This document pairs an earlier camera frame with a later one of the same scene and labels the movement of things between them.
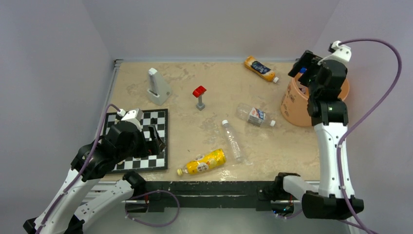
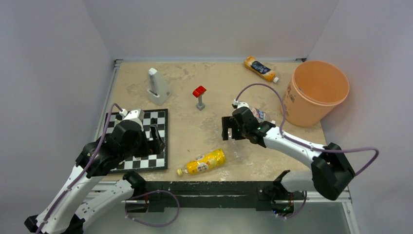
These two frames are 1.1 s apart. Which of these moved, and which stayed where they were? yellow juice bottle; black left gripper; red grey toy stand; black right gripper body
Moved: black right gripper body
Stayed: black left gripper; red grey toy stand; yellow juice bottle
